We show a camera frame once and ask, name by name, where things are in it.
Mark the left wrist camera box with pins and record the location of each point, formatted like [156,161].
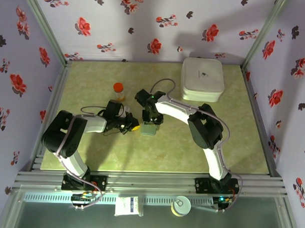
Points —
[127,109]

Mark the long aluminium frame rail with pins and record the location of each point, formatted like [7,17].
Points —
[150,181]

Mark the orange-capped supplement bottle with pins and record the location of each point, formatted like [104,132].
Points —
[118,87]

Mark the small circuit board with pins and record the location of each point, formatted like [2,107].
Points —
[222,200]
[83,197]

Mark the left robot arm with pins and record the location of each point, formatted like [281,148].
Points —
[94,124]

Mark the tin can with pull-tab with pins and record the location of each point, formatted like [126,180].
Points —
[180,206]

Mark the aluminium corner post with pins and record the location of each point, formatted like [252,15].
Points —
[47,27]
[261,35]

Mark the aluminium side rail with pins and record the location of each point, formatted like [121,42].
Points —
[59,85]
[253,97]

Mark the white paper packet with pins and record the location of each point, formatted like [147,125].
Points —
[125,206]

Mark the grey-green card holder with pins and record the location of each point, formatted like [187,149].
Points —
[149,131]

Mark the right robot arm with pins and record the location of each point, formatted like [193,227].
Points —
[216,161]

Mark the white zip storage case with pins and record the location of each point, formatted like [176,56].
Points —
[202,75]

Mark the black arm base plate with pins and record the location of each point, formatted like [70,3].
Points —
[101,183]
[201,185]

